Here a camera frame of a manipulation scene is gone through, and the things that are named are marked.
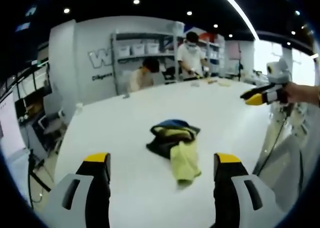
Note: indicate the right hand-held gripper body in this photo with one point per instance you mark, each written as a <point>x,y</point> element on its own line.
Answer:
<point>279,74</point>

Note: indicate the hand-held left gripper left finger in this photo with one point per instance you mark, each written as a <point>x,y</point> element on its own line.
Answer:
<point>97,188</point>

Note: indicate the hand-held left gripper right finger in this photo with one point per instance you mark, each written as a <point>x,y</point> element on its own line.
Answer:
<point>225,188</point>

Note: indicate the yellow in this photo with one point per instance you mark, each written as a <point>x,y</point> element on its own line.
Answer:
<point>182,148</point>

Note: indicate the person's right hand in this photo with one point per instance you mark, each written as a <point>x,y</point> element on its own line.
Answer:
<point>302,93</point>

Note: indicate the pale yellow cloth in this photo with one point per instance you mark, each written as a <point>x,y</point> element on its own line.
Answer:
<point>224,83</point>

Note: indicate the black stand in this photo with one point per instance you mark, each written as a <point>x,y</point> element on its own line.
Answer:
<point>37,173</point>

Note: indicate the ceiling light strip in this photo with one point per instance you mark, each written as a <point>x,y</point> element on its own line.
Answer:
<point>240,11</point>

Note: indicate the round ceiling light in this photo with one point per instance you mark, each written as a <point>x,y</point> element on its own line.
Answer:
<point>215,26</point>
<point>66,10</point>
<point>189,13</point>
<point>136,1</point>

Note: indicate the grey office chair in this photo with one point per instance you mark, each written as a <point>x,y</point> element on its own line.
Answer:
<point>51,123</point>

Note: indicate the small grey object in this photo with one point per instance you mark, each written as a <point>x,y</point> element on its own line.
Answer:
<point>126,96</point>

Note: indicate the white storage bin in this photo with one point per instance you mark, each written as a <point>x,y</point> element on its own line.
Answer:
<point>123,50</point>
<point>138,49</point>
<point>153,48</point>

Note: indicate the grey metal shelf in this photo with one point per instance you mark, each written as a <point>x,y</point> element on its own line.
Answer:
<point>140,63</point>

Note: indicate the wall lettering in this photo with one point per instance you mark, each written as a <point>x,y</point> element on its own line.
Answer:
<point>100,59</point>

